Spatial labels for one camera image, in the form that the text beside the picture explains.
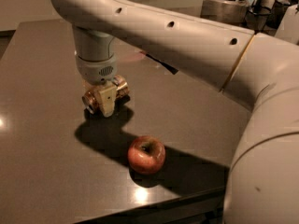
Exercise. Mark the steel dispenser base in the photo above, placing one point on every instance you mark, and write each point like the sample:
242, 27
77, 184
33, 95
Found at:
224, 11

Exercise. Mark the black mesh cup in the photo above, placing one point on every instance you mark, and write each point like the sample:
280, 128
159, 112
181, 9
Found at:
277, 13
256, 18

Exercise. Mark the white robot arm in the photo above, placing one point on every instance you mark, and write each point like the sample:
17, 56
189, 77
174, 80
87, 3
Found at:
258, 71

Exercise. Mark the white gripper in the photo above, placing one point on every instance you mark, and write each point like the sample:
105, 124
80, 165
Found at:
95, 69

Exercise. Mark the blue chip bag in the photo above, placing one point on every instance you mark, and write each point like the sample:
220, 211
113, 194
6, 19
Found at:
170, 68

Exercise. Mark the orange soda can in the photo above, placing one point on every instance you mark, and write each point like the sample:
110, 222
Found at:
102, 97

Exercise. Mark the red apple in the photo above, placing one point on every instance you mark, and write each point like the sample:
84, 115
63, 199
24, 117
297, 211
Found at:
146, 155

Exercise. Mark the white box appliance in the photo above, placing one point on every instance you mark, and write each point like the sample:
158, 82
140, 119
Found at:
288, 29

